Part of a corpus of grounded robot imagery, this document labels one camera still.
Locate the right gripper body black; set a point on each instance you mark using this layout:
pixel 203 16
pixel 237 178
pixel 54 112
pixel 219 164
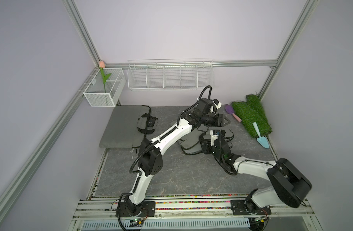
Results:
pixel 208 149

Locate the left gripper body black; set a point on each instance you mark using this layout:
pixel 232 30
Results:
pixel 211 121

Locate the grey laptop bag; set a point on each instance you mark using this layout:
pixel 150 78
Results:
pixel 128 127
pixel 190 144

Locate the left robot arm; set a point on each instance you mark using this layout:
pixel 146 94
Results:
pixel 150 159

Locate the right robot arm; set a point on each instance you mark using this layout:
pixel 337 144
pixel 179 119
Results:
pixel 288 185

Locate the front artificial grass roll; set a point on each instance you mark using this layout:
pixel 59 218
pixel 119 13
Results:
pixel 248 116

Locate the artificial grass roll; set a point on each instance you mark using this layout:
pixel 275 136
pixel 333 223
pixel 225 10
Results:
pixel 254 102
pixel 248 116

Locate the rear artificial grass roll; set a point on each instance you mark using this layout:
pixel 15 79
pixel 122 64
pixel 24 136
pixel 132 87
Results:
pixel 254 102

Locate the artificial pink tulip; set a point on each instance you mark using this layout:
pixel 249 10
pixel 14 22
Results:
pixel 105 76

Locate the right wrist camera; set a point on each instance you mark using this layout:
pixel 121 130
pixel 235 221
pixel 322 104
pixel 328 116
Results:
pixel 214 136

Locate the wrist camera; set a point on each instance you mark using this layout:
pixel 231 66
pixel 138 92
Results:
pixel 214 136
pixel 217 103

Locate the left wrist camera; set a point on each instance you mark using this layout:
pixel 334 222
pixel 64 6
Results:
pixel 217 103

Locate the purple trowel pink handle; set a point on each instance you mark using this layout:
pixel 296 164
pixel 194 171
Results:
pixel 230 110

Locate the teal trowel white handle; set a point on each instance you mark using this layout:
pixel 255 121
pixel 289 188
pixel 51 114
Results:
pixel 261 139

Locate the aluminium frame rail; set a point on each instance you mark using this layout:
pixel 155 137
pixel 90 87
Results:
pixel 158 63

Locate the white wire wall rack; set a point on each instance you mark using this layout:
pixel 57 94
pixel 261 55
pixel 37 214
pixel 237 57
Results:
pixel 170 78

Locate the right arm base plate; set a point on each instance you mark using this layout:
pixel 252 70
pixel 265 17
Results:
pixel 242 207

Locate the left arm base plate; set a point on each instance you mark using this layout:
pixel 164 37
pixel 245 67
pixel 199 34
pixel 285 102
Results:
pixel 128 209

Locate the white mesh wall basket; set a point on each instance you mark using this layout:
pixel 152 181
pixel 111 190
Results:
pixel 94 92

